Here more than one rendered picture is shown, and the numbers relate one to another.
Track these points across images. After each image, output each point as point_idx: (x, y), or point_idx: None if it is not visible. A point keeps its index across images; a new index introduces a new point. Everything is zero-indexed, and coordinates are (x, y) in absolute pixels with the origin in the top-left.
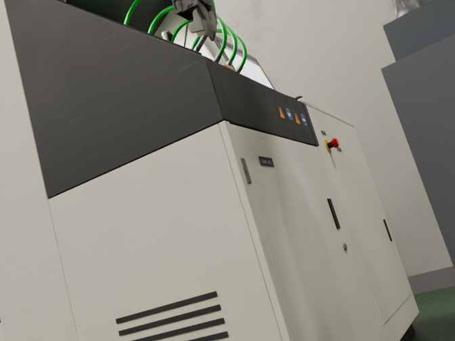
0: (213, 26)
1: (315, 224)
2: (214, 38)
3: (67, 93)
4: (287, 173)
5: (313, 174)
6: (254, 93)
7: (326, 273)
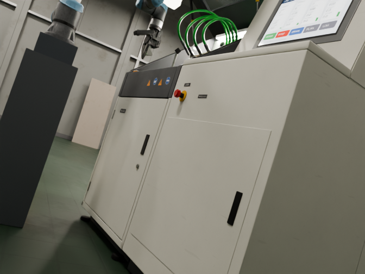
0: (143, 52)
1: (127, 143)
2: (142, 57)
3: None
4: (129, 116)
5: (148, 117)
6: (138, 78)
7: (117, 167)
